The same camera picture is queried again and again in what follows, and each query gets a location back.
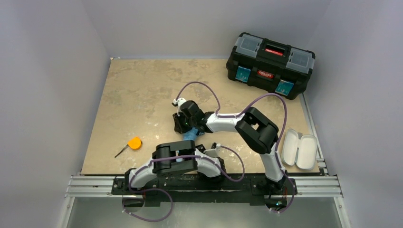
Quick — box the light blue folding umbrella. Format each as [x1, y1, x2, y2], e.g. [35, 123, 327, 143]
[176, 128, 205, 162]

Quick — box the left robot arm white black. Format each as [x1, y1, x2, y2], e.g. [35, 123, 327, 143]
[125, 140, 225, 190]

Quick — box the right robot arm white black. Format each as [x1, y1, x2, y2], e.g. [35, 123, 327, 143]
[172, 98, 287, 191]

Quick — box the white glasses case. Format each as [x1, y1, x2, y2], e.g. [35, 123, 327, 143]
[281, 129, 317, 170]

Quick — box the black toolbox with clear lids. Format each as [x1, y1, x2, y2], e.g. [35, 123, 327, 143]
[226, 32, 316, 100]

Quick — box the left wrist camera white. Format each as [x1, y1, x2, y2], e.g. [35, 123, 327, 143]
[203, 142, 221, 157]

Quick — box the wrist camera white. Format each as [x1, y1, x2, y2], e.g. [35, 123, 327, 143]
[172, 97, 187, 116]
[203, 142, 221, 157]

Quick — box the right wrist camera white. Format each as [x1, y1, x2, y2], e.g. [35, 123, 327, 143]
[172, 97, 187, 116]

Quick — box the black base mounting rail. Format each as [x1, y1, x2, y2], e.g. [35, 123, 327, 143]
[111, 173, 297, 209]

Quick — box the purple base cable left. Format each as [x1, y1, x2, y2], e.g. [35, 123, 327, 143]
[121, 187, 174, 222]

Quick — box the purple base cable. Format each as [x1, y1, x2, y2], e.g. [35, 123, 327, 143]
[121, 187, 174, 222]
[270, 176, 298, 214]

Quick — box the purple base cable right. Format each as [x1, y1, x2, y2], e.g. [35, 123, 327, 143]
[270, 176, 298, 214]

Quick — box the aluminium frame rail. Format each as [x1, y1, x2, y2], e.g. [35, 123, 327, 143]
[57, 95, 350, 228]

